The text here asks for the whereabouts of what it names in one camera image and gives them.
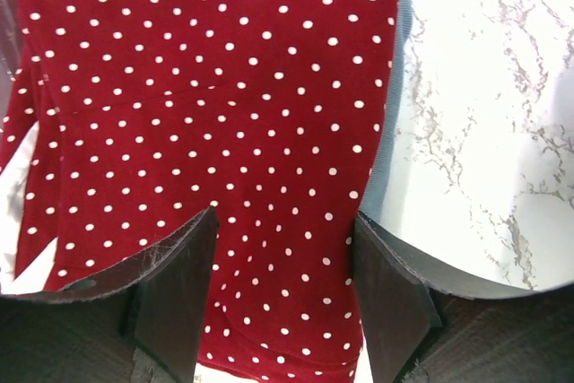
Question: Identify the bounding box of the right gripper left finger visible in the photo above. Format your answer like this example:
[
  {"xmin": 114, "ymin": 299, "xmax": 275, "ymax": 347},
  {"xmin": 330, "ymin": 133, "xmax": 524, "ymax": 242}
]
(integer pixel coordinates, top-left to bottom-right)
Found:
[{"xmin": 1, "ymin": 208, "xmax": 218, "ymax": 382}]

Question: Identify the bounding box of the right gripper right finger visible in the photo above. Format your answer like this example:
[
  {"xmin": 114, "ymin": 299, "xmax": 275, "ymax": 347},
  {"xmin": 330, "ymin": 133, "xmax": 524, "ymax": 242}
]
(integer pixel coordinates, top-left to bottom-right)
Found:
[{"xmin": 353, "ymin": 213, "xmax": 573, "ymax": 382}]

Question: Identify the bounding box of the red polka dot garment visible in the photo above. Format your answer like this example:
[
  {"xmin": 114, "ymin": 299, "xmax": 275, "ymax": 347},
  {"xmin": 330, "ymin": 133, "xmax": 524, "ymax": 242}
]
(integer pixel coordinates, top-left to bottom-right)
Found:
[{"xmin": 1, "ymin": 0, "xmax": 398, "ymax": 382}]

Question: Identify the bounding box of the light blue cloth under red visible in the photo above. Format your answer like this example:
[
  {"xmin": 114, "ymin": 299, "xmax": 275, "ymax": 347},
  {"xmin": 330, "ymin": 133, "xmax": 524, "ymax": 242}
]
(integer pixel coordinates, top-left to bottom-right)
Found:
[{"xmin": 360, "ymin": 0, "xmax": 413, "ymax": 224}]

